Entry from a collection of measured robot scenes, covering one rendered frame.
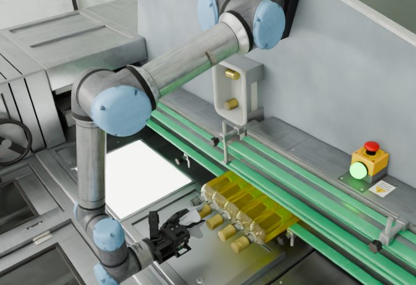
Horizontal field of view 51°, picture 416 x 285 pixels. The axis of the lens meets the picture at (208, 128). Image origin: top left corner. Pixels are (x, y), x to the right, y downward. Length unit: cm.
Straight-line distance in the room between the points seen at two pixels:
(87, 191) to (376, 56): 82
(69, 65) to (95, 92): 107
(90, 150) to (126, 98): 26
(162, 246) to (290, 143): 51
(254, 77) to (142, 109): 62
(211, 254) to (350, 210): 47
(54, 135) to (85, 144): 99
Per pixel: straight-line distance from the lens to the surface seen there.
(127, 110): 95
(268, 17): 110
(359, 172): 125
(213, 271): 140
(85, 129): 113
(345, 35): 125
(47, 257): 164
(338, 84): 131
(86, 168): 118
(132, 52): 215
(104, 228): 117
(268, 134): 145
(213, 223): 134
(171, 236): 129
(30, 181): 201
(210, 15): 120
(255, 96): 154
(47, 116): 208
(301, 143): 142
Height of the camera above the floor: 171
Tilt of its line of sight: 29 degrees down
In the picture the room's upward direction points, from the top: 115 degrees counter-clockwise
